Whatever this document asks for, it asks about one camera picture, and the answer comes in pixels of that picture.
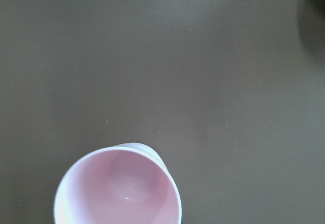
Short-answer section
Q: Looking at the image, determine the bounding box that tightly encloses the pink plastic cup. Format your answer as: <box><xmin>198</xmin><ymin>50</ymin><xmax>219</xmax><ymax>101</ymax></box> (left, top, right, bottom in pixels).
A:
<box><xmin>53</xmin><ymin>142</ymin><xmax>182</xmax><ymax>223</ymax></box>

